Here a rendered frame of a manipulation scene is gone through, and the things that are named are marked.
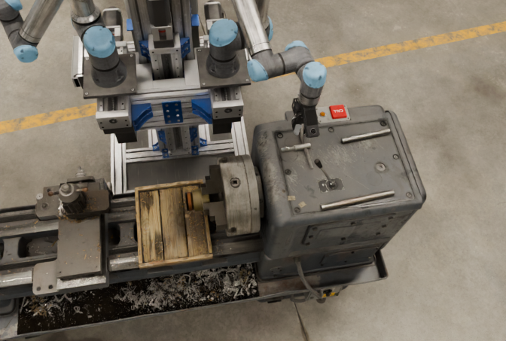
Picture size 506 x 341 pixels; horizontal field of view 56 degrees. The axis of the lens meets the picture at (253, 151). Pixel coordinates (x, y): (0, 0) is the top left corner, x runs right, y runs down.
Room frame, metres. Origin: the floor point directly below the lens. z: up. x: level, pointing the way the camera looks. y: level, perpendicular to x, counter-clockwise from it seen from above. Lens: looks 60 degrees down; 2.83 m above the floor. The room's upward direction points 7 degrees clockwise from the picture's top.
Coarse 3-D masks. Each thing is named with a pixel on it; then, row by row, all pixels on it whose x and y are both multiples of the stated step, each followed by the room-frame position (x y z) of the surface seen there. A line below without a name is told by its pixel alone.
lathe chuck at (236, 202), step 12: (240, 156) 0.93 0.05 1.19; (228, 168) 0.85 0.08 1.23; (240, 168) 0.85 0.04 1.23; (228, 180) 0.80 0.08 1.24; (240, 180) 0.80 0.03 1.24; (228, 192) 0.75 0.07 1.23; (240, 192) 0.76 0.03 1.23; (228, 204) 0.71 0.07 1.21; (240, 204) 0.72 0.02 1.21; (228, 216) 0.68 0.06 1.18; (240, 216) 0.69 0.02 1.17; (228, 228) 0.65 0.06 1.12; (240, 228) 0.66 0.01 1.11
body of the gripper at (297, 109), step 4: (296, 100) 1.05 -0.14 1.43; (292, 104) 1.05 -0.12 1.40; (296, 104) 1.03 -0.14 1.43; (300, 104) 0.99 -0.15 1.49; (316, 104) 1.00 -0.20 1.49; (292, 108) 1.04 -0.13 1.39; (296, 108) 1.01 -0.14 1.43; (300, 108) 1.01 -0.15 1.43; (296, 112) 1.00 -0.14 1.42; (300, 112) 1.00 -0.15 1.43; (296, 116) 0.99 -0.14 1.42; (300, 116) 0.99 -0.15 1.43; (300, 120) 0.98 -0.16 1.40
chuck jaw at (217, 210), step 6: (204, 204) 0.75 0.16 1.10; (210, 204) 0.75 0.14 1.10; (216, 204) 0.75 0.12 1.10; (222, 204) 0.75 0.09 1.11; (204, 210) 0.72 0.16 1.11; (210, 210) 0.72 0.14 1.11; (216, 210) 0.72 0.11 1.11; (222, 210) 0.73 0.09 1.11; (210, 216) 0.70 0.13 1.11; (216, 216) 0.70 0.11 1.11; (222, 216) 0.70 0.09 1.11; (216, 222) 0.67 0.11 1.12; (222, 222) 0.67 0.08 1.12; (222, 228) 0.66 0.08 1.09; (234, 228) 0.66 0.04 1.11
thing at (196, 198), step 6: (186, 192) 0.79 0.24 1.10; (192, 192) 0.78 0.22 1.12; (198, 192) 0.79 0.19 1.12; (186, 198) 0.76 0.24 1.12; (192, 198) 0.76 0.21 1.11; (198, 198) 0.76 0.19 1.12; (204, 198) 0.77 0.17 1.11; (186, 204) 0.74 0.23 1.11; (192, 204) 0.74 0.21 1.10; (198, 204) 0.74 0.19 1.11; (198, 210) 0.73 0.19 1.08
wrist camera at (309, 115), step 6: (306, 108) 0.99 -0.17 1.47; (312, 108) 0.99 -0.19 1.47; (306, 114) 0.97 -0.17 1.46; (312, 114) 0.98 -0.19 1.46; (306, 120) 0.95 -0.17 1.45; (312, 120) 0.96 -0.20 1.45; (306, 126) 0.94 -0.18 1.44; (312, 126) 0.94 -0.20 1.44; (318, 126) 0.94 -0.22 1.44; (306, 132) 0.92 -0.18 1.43; (312, 132) 0.92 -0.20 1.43; (318, 132) 0.92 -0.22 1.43
